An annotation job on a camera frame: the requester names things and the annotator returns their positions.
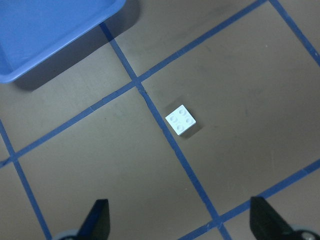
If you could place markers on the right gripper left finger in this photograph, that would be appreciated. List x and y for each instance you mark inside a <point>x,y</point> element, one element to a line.
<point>97,224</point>

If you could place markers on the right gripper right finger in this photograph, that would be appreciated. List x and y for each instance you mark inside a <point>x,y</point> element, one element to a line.
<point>266,224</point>

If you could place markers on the white block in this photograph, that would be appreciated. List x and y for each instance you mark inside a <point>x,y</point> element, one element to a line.
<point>180,120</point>

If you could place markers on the blue plastic tray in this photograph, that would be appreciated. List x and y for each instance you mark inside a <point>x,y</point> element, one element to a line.
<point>31,31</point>

